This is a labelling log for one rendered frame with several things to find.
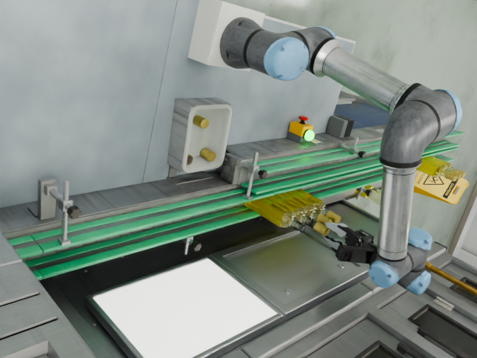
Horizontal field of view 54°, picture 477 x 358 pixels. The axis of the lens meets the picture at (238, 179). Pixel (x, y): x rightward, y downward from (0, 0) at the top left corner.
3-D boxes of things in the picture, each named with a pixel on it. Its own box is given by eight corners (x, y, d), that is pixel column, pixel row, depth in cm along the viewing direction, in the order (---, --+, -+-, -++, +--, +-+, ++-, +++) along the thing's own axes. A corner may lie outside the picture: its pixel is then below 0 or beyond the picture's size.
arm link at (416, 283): (436, 268, 134) (429, 289, 139) (402, 248, 141) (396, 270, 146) (421, 280, 130) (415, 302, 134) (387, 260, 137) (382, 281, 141)
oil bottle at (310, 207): (264, 198, 177) (306, 223, 164) (267, 185, 175) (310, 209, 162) (273, 195, 181) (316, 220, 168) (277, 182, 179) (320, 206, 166)
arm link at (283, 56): (246, 32, 129) (282, 43, 120) (280, 25, 136) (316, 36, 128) (245, 74, 135) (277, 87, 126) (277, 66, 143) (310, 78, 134)
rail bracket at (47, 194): (27, 214, 123) (64, 256, 109) (27, 155, 117) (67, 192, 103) (45, 211, 127) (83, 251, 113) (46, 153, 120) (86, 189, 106)
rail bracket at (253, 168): (230, 190, 161) (255, 205, 153) (238, 145, 155) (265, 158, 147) (236, 189, 163) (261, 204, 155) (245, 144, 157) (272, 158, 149)
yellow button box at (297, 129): (285, 136, 193) (299, 143, 189) (289, 119, 190) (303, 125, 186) (296, 136, 198) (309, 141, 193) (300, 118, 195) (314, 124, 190)
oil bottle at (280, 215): (242, 204, 170) (284, 231, 156) (245, 190, 168) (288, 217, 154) (253, 201, 173) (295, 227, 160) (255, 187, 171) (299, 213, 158)
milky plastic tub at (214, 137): (167, 164, 154) (182, 174, 149) (175, 98, 146) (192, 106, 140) (206, 158, 166) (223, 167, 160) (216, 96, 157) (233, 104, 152)
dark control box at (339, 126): (325, 131, 212) (340, 138, 207) (329, 115, 209) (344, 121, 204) (335, 131, 217) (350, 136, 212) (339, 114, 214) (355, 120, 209)
